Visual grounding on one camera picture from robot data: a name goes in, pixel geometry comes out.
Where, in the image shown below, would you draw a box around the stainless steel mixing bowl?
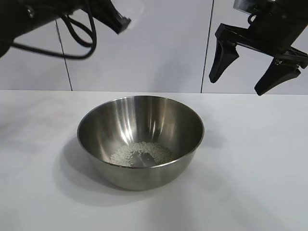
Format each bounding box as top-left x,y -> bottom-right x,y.
77,95 -> 205,191

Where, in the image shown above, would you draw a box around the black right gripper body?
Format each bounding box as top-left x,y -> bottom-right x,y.
215,0 -> 308,69

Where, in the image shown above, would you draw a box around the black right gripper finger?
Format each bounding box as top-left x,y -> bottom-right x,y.
208,38 -> 240,84
254,58 -> 302,97

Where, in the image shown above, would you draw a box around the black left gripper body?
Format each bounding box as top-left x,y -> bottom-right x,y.
54,0 -> 116,28

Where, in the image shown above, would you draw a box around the white rice grains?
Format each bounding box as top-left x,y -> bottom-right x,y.
109,141 -> 178,167

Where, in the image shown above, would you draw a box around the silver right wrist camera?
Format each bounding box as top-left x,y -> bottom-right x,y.
233,0 -> 256,12

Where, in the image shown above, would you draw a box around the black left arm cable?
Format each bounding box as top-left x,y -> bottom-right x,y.
11,11 -> 98,60

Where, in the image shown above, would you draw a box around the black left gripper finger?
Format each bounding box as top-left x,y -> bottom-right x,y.
91,0 -> 132,35

